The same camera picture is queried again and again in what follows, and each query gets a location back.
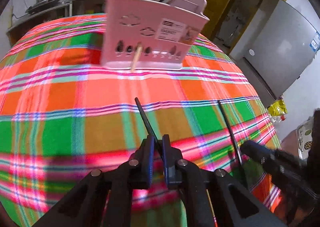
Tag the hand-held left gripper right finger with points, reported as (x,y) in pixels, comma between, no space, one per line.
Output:
(165,157)

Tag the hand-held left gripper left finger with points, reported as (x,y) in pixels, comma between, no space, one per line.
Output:
(150,157)

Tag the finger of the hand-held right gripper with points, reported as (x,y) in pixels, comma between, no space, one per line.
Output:
(270,157)
(292,183)

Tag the pink plastic utensil holder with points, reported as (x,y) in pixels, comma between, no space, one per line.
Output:
(130,39)

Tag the patterned cloth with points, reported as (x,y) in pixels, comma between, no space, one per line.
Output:
(305,137)

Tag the yellow snack packet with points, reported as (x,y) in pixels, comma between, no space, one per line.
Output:
(277,108)

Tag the plaid tablecloth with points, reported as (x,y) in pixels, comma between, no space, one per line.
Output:
(75,97)

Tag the grey refrigerator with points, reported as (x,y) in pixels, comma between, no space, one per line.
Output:
(282,49)

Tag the yellow wooden door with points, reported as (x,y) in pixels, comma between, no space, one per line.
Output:
(215,2)

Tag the metal kitchen counter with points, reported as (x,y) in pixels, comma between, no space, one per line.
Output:
(37,18)

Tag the gas stove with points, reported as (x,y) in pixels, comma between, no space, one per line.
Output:
(43,7)

